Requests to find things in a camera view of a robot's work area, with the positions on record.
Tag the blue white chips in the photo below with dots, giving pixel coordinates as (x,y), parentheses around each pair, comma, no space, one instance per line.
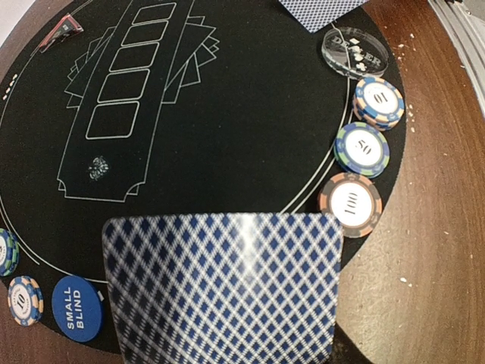
(378,102)
(25,300)

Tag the blue small blind button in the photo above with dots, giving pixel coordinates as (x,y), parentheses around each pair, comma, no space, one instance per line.
(77,308)

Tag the round black poker mat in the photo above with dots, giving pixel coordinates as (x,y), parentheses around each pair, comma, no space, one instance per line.
(160,108)

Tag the red black all-in triangle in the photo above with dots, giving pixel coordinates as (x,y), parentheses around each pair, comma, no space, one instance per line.
(65,28)

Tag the aluminium front rail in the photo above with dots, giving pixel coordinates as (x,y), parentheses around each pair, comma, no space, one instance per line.
(465,28)

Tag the green white chips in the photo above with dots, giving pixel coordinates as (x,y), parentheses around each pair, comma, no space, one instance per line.
(10,253)
(361,149)

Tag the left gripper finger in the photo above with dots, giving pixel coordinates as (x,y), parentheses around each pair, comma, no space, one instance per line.
(344,351)

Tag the blue card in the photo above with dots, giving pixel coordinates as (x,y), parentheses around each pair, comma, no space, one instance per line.
(314,15)

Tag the blue card deck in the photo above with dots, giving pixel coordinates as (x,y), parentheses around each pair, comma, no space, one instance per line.
(224,287)

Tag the red black chips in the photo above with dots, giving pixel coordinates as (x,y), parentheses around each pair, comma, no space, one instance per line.
(354,201)

